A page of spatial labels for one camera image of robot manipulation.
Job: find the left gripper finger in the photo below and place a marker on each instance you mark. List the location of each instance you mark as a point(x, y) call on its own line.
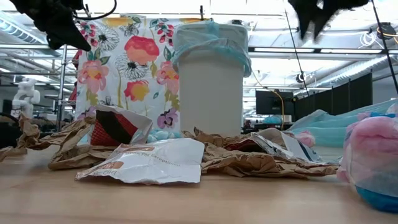
point(63, 35)

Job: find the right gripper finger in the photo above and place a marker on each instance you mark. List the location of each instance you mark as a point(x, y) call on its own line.
point(321, 21)
point(305, 21)

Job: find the light blue trash bag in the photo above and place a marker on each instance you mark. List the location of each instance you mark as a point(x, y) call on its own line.
point(211, 37)
point(326, 130)

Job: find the white wrapper red inside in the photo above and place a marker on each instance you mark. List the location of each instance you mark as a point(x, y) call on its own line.
point(115, 127)

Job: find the small pink ball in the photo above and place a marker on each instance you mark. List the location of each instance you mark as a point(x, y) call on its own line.
point(306, 137)

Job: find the white wrapper black letters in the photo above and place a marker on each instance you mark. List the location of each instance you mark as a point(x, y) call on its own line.
point(267, 137)

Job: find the white plastic trash bin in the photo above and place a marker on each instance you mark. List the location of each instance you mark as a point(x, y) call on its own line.
point(211, 99)

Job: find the white paper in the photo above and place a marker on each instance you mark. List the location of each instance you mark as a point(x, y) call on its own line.
point(292, 147)

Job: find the blue white ball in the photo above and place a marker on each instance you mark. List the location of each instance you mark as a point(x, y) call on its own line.
point(163, 136)

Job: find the white wrapper orange print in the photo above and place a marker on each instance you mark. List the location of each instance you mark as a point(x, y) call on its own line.
point(155, 161)

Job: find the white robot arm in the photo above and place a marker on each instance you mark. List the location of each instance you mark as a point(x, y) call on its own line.
point(26, 93)

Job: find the blue bag on desk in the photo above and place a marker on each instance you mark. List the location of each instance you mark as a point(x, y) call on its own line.
point(272, 120)

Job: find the round black ceiling fixture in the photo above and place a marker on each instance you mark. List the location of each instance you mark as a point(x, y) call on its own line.
point(301, 77)

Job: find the black slanted pole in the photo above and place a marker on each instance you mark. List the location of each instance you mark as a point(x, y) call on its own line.
point(384, 43)

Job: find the black partition screen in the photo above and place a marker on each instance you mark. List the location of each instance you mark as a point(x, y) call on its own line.
point(342, 96)

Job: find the floral print curtain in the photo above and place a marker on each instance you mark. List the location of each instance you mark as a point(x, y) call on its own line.
point(130, 81)

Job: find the black computer monitor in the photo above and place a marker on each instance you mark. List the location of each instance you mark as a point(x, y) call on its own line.
point(270, 102)

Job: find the black ceiling camera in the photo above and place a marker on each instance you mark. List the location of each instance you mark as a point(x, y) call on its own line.
point(386, 30)

